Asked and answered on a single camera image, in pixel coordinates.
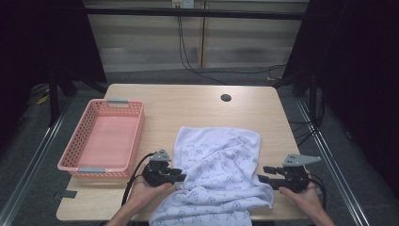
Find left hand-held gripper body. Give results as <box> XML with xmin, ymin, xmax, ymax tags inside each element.
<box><xmin>142</xmin><ymin>149</ymin><xmax>173</xmax><ymax>187</ymax></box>

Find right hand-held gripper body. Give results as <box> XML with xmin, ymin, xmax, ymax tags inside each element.
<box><xmin>276</xmin><ymin>153</ymin><xmax>323</xmax><ymax>193</ymax></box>

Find white patterned towel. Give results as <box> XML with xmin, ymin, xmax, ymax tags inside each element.
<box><xmin>149</xmin><ymin>126</ymin><xmax>275</xmax><ymax>226</ymax></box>

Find pink plastic basket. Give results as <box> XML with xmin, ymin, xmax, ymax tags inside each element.
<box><xmin>56</xmin><ymin>98</ymin><xmax>146</xmax><ymax>180</ymax></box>

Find person's right hand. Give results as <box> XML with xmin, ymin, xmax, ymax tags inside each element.
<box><xmin>278</xmin><ymin>170</ymin><xmax>325</xmax><ymax>218</ymax></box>

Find person's left hand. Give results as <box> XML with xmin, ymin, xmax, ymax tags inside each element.
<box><xmin>126</xmin><ymin>166</ymin><xmax>178</xmax><ymax>217</ymax></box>

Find grey tape strip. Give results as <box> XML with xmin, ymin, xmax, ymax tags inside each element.
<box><xmin>53</xmin><ymin>189</ymin><xmax>78</xmax><ymax>200</ymax></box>

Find black curtain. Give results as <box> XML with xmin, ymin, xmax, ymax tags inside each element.
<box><xmin>280</xmin><ymin>0</ymin><xmax>399</xmax><ymax>192</ymax></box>
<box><xmin>0</xmin><ymin>0</ymin><xmax>107</xmax><ymax>152</ymax></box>

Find yellow floor object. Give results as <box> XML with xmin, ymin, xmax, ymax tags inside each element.
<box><xmin>35</xmin><ymin>93</ymin><xmax>51</xmax><ymax>105</ymax></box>

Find black horizontal bar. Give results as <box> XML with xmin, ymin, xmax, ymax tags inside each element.
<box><xmin>84</xmin><ymin>7</ymin><xmax>307</xmax><ymax>21</ymax></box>

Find left hand-held gripper cable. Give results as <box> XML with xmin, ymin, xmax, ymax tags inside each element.
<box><xmin>120</xmin><ymin>152</ymin><xmax>157</xmax><ymax>207</ymax></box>

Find hand-held gripper cable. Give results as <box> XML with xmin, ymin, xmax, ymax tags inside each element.
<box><xmin>120</xmin><ymin>152</ymin><xmax>157</xmax><ymax>207</ymax></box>
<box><xmin>309</xmin><ymin>174</ymin><xmax>327</xmax><ymax>210</ymax></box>

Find right hand-held gripper cable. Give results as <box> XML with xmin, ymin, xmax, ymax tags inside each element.
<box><xmin>309</xmin><ymin>174</ymin><xmax>327</xmax><ymax>210</ymax></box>

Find metal floor rail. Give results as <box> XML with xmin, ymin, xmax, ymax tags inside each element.
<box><xmin>295</xmin><ymin>98</ymin><xmax>372</xmax><ymax>226</ymax></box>
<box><xmin>0</xmin><ymin>98</ymin><xmax>75</xmax><ymax>226</ymax></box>

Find bundle of black floor cables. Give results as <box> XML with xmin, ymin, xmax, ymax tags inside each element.
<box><xmin>287</xmin><ymin>89</ymin><xmax>327</xmax><ymax>148</ymax></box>

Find black stand post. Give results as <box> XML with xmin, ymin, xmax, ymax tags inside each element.
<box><xmin>308</xmin><ymin>71</ymin><xmax>318</xmax><ymax>121</ymax></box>
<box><xmin>47</xmin><ymin>71</ymin><xmax>61</xmax><ymax>127</ymax></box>

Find black floor cable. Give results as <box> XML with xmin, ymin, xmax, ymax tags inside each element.
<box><xmin>194</xmin><ymin>63</ymin><xmax>287</xmax><ymax>76</ymax></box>

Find black hanging cable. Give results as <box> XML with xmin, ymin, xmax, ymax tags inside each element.
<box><xmin>177</xmin><ymin>15</ymin><xmax>228</xmax><ymax>86</ymax></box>

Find white wall socket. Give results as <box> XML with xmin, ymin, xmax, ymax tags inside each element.
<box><xmin>171</xmin><ymin>0</ymin><xmax>195</xmax><ymax>9</ymax></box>

